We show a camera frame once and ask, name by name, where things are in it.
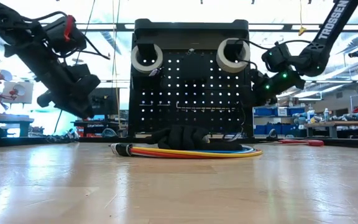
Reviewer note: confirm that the black peg board stand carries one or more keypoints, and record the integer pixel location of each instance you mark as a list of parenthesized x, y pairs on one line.
[(191, 34)]

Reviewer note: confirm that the black work glove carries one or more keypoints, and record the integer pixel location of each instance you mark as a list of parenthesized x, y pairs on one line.
[(179, 137)]

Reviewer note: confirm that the black glove with grey cuff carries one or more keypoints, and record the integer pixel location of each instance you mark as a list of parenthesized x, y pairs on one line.
[(225, 146)]

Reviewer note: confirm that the black aluminium table frame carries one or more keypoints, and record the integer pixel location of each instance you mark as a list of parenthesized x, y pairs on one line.
[(353, 142)]

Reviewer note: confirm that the black monitor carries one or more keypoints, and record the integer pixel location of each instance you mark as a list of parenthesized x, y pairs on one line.
[(107, 102)]

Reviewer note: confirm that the white poster board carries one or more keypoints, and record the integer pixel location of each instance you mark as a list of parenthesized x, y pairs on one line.
[(23, 96)]

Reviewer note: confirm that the wooden workbench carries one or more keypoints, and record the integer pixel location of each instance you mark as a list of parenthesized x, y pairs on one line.
[(11, 119)]

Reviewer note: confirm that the white tape roll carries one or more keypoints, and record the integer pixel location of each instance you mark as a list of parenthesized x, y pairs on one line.
[(228, 67), (141, 67)]

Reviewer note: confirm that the cluttered wooden table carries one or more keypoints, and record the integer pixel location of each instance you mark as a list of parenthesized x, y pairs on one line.
[(337, 124)]

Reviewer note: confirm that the black ceiling camera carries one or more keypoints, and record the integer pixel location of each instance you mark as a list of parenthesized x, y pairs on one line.
[(355, 53)]

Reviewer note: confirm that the black overhead beam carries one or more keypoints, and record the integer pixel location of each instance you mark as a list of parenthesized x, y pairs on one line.
[(275, 28)]

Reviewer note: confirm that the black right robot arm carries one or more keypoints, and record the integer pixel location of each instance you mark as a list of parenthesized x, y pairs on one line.
[(331, 21)]

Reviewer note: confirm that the blue bin shelving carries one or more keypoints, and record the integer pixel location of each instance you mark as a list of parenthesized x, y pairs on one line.
[(263, 112)]

